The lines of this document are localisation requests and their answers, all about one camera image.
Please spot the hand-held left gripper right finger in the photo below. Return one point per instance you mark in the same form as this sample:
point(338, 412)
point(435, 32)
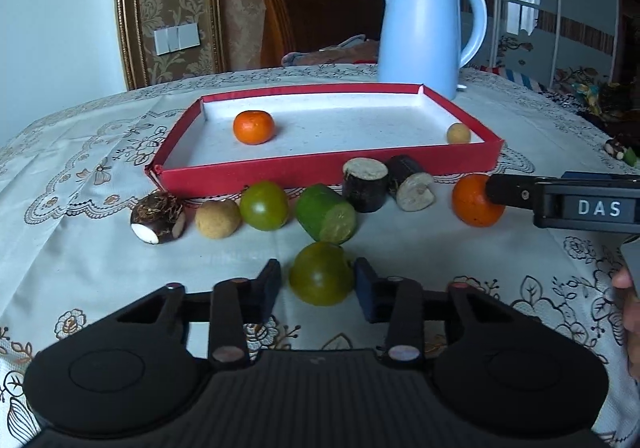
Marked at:
point(365, 293)

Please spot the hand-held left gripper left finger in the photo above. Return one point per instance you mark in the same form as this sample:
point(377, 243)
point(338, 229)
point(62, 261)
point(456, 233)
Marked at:
point(271, 288)

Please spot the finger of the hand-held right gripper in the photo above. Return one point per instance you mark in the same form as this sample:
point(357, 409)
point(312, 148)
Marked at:
point(510, 190)

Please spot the orange tangerine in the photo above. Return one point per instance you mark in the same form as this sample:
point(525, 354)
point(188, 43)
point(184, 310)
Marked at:
point(472, 205)
point(253, 127)

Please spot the green tangerine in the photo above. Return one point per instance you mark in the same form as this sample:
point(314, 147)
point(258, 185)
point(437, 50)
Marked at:
point(263, 204)
point(320, 273)

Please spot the brown round fruit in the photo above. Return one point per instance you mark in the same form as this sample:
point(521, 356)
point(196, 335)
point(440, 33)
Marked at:
point(217, 218)

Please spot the dark sugarcane piece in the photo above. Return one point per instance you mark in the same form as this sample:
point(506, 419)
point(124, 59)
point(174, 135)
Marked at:
point(411, 183)
point(365, 183)

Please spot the dark hairy taro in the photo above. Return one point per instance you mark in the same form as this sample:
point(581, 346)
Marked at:
point(159, 218)

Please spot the red shallow box tray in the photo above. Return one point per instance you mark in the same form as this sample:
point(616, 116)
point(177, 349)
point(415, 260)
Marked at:
point(350, 128)

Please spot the person's right hand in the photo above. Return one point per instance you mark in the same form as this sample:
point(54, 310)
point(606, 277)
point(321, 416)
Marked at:
point(623, 279)

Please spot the dark brown root piece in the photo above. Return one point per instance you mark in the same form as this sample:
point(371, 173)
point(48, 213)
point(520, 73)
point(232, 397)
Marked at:
point(614, 147)

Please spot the small green vegetable piece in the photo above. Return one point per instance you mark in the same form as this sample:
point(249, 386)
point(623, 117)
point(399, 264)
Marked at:
point(631, 156)

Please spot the small tan longan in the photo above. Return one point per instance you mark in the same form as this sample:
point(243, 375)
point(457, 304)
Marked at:
point(458, 133)

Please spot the green cucumber piece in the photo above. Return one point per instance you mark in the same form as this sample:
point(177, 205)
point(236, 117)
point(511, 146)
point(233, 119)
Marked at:
point(325, 219)

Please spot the colourful patterned bedding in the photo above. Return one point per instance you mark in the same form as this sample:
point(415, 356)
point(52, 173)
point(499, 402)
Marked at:
point(590, 98)

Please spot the wardrobe with sliding doors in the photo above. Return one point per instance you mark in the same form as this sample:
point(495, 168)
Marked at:
point(530, 43)

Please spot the white electric kettle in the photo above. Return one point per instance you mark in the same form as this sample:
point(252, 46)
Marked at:
point(415, 28)

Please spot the pink and grey blanket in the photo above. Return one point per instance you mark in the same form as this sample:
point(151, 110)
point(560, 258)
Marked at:
point(340, 53)

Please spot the wooden chair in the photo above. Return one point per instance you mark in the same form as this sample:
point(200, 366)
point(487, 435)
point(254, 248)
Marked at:
point(320, 13)

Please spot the white wall switch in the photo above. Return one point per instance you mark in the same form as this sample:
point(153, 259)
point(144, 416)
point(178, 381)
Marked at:
point(176, 39)

